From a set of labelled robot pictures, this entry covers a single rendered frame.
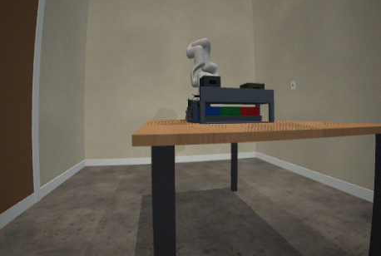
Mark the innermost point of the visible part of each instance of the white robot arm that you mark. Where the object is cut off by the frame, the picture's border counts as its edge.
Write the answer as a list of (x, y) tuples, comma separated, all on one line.
[(201, 61)]

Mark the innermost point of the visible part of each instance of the grey metal shelf rack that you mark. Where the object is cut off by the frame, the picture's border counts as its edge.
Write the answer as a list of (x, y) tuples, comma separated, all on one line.
[(231, 96)]

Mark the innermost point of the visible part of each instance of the green open bin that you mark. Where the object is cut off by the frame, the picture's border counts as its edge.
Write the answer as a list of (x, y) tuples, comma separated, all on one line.
[(230, 110)]

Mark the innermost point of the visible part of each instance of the red bin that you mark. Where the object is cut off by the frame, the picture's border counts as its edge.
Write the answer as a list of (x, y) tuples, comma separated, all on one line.
[(249, 111)]

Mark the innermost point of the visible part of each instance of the blue open bin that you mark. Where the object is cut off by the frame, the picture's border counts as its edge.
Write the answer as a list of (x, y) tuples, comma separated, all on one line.
[(210, 111)]

